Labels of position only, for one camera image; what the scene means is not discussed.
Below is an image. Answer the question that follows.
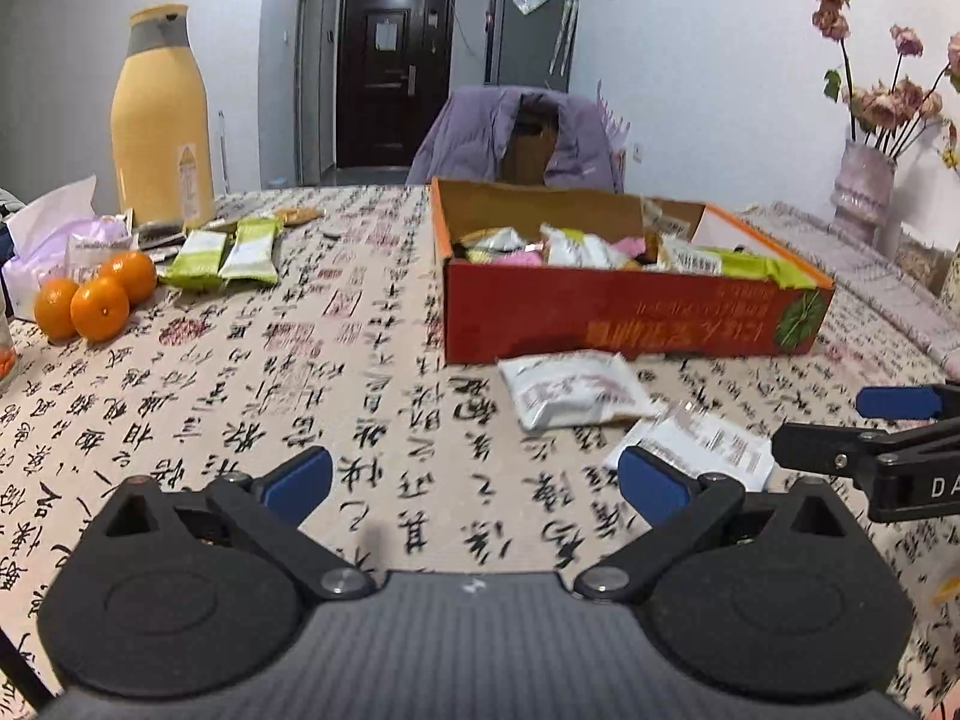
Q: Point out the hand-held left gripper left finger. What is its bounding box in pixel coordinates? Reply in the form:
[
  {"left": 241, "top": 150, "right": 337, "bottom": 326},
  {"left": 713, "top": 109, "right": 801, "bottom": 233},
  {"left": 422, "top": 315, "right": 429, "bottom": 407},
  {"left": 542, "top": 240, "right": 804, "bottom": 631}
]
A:
[{"left": 97, "top": 445, "right": 376, "bottom": 602}]

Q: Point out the white tissue paper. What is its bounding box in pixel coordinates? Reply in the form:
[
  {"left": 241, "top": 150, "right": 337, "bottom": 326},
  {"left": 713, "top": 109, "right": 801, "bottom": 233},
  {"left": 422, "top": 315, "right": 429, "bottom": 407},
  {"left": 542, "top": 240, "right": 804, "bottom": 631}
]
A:
[{"left": 7, "top": 175, "right": 98, "bottom": 256}]

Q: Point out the dried pink rose bouquet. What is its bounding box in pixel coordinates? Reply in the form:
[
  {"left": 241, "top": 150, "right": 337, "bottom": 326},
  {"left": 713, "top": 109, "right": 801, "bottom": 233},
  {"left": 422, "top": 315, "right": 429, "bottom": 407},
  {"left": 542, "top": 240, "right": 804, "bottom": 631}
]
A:
[{"left": 810, "top": 0, "right": 960, "bottom": 158}]

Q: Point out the heap of assorted packets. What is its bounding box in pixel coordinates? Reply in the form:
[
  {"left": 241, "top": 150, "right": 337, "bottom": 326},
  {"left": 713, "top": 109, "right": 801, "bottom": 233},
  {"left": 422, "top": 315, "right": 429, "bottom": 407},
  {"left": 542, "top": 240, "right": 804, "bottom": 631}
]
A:
[{"left": 459, "top": 221, "right": 820, "bottom": 292}]

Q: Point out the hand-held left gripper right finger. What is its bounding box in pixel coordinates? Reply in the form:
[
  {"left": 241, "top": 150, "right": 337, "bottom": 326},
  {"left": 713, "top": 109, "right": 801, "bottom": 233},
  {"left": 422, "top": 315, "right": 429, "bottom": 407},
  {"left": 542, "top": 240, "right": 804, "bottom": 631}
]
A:
[{"left": 574, "top": 445, "right": 848, "bottom": 602}]

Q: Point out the dark entrance door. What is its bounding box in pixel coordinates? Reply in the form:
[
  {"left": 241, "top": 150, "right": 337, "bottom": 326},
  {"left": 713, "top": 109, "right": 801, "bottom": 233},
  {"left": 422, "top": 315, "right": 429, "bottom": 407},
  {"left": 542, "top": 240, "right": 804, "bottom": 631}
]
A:
[{"left": 335, "top": 0, "right": 457, "bottom": 170}]

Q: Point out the green and white packet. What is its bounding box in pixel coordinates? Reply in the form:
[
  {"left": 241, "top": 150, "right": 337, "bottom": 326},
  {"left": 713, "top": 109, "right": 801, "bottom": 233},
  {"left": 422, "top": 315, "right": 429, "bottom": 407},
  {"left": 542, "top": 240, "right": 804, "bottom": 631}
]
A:
[
  {"left": 219, "top": 216, "right": 284, "bottom": 286},
  {"left": 160, "top": 229, "right": 230, "bottom": 292}
]

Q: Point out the yellow thermos bottle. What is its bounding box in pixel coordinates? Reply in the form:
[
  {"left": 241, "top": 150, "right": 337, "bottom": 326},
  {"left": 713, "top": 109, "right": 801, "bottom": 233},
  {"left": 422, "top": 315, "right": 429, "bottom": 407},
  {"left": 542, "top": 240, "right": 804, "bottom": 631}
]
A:
[{"left": 110, "top": 4, "right": 216, "bottom": 230}]

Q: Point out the grey refrigerator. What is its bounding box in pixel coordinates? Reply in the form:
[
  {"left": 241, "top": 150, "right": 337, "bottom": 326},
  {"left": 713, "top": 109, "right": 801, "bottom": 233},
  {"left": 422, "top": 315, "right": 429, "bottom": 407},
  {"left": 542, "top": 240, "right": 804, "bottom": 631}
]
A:
[{"left": 484, "top": 0, "right": 580, "bottom": 95}]

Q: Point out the orange cardboard box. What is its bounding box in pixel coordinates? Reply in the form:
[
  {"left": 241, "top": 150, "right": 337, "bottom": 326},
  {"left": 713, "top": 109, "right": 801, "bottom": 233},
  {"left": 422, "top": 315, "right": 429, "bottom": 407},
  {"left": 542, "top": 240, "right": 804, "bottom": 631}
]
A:
[{"left": 429, "top": 176, "right": 836, "bottom": 366}]

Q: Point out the dark snack wrapper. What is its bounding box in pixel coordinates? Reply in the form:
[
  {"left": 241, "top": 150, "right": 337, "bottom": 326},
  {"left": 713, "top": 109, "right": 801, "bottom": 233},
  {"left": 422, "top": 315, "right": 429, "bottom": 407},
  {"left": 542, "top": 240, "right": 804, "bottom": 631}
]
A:
[{"left": 135, "top": 217, "right": 187, "bottom": 250}]

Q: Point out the pink wall decoration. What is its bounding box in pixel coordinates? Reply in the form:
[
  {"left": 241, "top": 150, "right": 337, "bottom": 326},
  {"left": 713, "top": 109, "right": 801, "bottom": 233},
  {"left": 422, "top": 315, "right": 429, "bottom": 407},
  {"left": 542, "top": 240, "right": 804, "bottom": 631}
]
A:
[{"left": 595, "top": 81, "right": 629, "bottom": 166}]

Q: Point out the grey interior door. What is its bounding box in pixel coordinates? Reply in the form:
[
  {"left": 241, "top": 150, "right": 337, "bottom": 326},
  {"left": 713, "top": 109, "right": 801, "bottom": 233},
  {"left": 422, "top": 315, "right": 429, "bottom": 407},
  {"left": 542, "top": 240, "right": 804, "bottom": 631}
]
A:
[{"left": 296, "top": 0, "right": 329, "bottom": 185}]

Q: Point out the pink ceramic vase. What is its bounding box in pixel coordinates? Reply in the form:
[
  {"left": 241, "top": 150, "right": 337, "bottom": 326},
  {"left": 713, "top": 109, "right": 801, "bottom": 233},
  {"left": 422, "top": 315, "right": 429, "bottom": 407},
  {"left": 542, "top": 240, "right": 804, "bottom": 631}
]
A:
[{"left": 831, "top": 139, "right": 899, "bottom": 245}]

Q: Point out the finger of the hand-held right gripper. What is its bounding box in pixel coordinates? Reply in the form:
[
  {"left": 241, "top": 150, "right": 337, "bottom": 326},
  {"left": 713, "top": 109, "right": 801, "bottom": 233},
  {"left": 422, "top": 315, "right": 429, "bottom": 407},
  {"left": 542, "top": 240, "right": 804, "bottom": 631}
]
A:
[
  {"left": 771, "top": 421, "right": 960, "bottom": 481},
  {"left": 855, "top": 382, "right": 960, "bottom": 422}
]

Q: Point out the brown wooden chair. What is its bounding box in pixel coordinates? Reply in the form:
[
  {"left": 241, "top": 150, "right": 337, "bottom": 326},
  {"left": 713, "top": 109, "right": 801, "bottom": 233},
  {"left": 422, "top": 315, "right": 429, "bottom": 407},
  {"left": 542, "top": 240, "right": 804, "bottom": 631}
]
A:
[{"left": 501, "top": 101, "right": 560, "bottom": 185}]

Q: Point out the purple padded jacket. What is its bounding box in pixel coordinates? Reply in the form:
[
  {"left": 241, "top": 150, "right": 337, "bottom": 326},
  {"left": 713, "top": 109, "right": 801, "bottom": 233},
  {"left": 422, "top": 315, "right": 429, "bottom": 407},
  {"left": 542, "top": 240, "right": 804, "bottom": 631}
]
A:
[{"left": 405, "top": 86, "right": 626, "bottom": 194}]

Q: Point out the white packet pink print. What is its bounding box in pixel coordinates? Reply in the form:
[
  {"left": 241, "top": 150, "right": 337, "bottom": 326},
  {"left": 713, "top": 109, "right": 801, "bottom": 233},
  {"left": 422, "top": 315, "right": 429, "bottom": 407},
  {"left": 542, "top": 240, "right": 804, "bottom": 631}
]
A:
[
  {"left": 497, "top": 350, "right": 662, "bottom": 434},
  {"left": 602, "top": 399, "right": 775, "bottom": 490}
]

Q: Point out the white folded umbrella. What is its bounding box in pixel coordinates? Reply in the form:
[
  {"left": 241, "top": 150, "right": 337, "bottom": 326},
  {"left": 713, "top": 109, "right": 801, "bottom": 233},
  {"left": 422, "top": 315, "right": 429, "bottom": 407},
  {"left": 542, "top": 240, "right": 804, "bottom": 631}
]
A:
[{"left": 547, "top": 0, "right": 578, "bottom": 76}]

